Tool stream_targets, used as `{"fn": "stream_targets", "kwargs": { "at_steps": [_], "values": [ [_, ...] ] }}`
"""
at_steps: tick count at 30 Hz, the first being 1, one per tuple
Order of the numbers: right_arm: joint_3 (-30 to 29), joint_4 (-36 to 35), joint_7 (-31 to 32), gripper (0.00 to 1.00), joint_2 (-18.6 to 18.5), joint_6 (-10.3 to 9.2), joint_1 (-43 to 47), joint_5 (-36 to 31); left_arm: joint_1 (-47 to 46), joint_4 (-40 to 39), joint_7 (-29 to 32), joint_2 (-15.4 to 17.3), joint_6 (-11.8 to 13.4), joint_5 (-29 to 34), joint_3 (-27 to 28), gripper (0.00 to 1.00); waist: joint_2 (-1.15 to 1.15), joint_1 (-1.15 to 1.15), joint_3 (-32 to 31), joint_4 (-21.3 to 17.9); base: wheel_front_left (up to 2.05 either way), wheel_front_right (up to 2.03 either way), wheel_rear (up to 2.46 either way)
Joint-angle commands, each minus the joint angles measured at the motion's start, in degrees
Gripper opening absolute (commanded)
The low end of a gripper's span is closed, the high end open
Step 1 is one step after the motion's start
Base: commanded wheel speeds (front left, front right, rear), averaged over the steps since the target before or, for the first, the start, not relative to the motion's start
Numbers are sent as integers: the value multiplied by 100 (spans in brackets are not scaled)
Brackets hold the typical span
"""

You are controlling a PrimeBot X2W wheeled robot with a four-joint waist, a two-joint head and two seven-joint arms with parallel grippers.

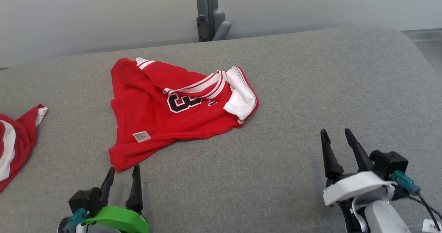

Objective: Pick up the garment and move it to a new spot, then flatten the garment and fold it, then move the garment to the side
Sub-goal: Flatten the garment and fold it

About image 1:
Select grey wall baseboard rail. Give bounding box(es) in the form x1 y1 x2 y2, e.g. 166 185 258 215
402 29 442 42

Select teal right camera connector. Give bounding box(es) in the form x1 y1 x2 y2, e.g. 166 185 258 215
392 170 422 196

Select red shorts with white stripe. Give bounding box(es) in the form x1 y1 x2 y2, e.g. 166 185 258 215
0 104 48 192

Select grey fabric sofa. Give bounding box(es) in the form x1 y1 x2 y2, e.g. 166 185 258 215
0 28 442 233

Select teal camera connector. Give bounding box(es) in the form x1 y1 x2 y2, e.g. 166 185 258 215
392 170 422 196
68 208 87 232

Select thin black camera cable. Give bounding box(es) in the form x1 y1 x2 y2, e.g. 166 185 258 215
407 192 442 232

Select white cable label tag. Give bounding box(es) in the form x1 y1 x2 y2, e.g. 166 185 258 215
422 219 442 233

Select grey rounded tube bracket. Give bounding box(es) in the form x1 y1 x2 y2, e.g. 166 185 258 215
211 9 232 41

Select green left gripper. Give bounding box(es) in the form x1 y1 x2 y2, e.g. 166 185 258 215
83 163 150 233

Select red numbered basketball jersey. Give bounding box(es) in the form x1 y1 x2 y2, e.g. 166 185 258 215
109 57 259 173

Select teal left camera connector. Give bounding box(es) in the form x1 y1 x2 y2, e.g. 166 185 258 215
68 208 87 232

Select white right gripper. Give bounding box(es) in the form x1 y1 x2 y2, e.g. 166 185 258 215
320 128 396 233

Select dark grey hinge plate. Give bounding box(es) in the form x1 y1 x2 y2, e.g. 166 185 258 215
196 15 210 42

